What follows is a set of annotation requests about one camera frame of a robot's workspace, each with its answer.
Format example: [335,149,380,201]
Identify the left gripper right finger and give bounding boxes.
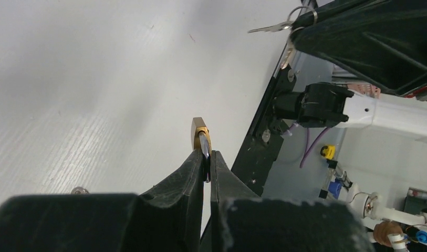
[200,151,373,251]

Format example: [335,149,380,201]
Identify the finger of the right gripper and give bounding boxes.
[290,1,427,96]

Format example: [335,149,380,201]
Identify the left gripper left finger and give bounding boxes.
[0,150,204,251]

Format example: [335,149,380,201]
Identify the brass padlock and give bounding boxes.
[191,117,212,183]

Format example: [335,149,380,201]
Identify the padlock keys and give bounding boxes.
[247,6,318,34]
[71,186,89,195]

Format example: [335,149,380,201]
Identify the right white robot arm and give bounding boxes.
[273,1,427,143]

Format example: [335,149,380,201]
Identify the yellow connector plug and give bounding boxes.
[320,145,336,160]

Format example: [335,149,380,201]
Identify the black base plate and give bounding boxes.
[231,66,297,197]

